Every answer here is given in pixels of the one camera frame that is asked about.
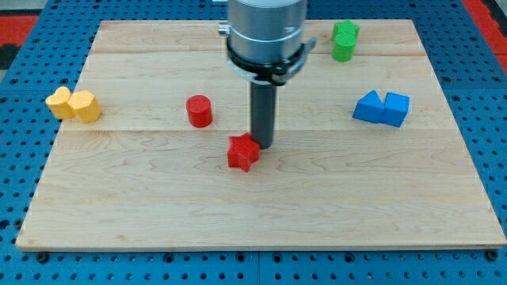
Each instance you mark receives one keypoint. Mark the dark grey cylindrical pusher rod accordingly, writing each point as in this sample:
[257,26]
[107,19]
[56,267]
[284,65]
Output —
[262,114]

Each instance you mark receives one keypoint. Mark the red star block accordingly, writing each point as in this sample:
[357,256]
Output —
[243,151]

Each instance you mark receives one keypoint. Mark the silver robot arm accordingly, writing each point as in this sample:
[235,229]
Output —
[264,40]

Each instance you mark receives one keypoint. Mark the green star block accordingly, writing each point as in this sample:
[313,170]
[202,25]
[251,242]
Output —
[345,27]

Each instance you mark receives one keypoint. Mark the red cylinder block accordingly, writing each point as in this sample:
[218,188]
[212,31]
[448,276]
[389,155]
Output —
[199,110]

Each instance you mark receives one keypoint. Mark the green cylinder block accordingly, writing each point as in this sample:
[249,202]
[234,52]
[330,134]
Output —
[344,45]

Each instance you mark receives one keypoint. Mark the blue triangle block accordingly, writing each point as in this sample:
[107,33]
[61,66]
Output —
[369,108]

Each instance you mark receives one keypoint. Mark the light wooden board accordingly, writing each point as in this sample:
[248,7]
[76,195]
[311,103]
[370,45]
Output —
[143,179]

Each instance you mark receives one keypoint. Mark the blue cube block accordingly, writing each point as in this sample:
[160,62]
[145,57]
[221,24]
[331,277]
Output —
[396,107]

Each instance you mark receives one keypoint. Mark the yellow hexagon block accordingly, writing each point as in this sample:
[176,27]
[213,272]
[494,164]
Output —
[85,106]

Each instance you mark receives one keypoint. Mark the yellow heart block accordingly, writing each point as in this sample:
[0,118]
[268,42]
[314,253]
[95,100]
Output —
[58,103]

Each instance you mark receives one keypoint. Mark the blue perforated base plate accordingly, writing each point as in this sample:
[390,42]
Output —
[466,66]

